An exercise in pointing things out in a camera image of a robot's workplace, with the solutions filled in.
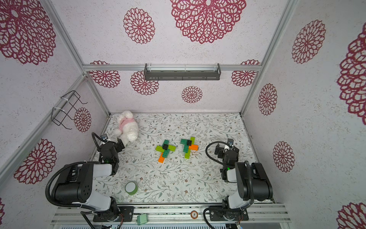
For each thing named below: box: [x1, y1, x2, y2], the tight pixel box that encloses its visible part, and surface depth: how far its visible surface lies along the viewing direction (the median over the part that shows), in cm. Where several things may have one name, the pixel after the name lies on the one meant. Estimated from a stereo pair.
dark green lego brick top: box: [183, 144, 189, 154], surface depth 97 cm
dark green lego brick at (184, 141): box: [180, 138, 189, 147], surface depth 102 cm
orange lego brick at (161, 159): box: [158, 152, 165, 164], surface depth 96 cm
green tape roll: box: [124, 181, 139, 196], surface depth 80 cm
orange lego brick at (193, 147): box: [188, 144, 199, 151], surface depth 99 cm
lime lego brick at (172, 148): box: [168, 145, 177, 152], surface depth 99 cm
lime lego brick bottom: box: [154, 145, 165, 153], surface depth 98 cm
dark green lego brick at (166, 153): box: [162, 148, 171, 159], surface depth 96 cm
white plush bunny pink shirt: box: [113, 110, 139, 147], surface depth 105 cm
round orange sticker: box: [190, 209, 199, 220], surface depth 75 cm
